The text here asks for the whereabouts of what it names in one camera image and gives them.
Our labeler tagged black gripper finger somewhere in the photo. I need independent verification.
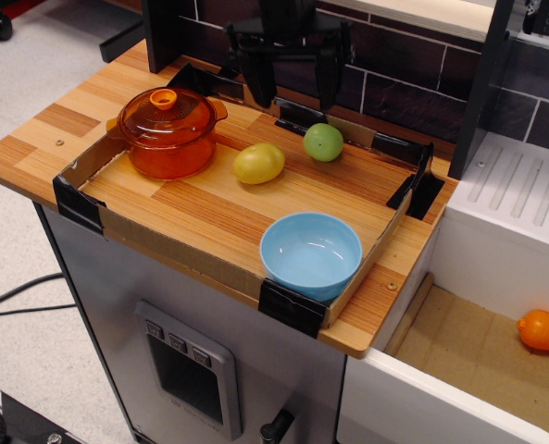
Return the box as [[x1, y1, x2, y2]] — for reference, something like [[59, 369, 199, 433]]
[[315, 45, 340, 110], [236, 50, 275, 108]]

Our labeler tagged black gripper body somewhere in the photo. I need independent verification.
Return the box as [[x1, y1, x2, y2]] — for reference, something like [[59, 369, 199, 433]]
[[224, 1, 354, 63]]

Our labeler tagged green plastic pear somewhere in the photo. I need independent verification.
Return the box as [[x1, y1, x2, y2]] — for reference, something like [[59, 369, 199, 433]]
[[303, 123, 343, 162]]

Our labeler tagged light blue bowl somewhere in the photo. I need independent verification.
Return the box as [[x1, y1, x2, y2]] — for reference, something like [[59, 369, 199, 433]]
[[259, 212, 363, 302]]

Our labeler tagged yellow plastic potato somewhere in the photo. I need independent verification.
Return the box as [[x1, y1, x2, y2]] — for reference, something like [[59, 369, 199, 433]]
[[233, 142, 285, 185]]

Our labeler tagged orange transparent pot with lid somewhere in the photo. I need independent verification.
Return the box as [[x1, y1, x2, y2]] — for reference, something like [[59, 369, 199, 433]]
[[106, 87, 228, 180]]

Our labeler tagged grey toy oven front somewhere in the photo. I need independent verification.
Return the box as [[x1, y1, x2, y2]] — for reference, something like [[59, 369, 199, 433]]
[[135, 301, 243, 441]]

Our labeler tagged white toy sink unit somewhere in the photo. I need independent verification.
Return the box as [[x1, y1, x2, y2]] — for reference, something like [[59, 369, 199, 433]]
[[337, 133, 549, 443]]

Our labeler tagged orange plastic carrot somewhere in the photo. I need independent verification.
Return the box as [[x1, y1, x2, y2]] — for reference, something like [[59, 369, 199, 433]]
[[517, 310, 549, 352]]

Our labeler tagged black oven knob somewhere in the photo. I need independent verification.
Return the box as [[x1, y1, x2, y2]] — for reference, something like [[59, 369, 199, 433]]
[[259, 409, 294, 444]]

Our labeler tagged black floor cable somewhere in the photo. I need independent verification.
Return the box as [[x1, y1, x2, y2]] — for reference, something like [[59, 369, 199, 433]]
[[0, 271, 78, 321]]

